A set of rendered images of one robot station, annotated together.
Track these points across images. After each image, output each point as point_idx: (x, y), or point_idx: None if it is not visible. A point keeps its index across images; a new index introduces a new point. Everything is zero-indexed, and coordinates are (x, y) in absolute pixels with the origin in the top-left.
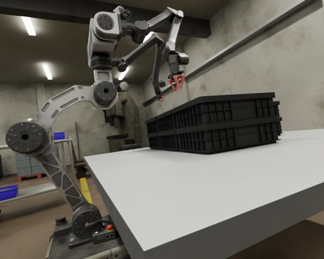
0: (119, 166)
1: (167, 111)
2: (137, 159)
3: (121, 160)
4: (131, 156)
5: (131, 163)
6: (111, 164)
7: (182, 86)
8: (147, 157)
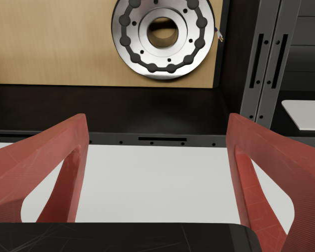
0: (279, 208)
1: (188, 146)
2: (224, 171)
3: (188, 195)
4: (119, 166)
5: (276, 191)
6: (233, 215)
7: (250, 121)
8: (217, 149)
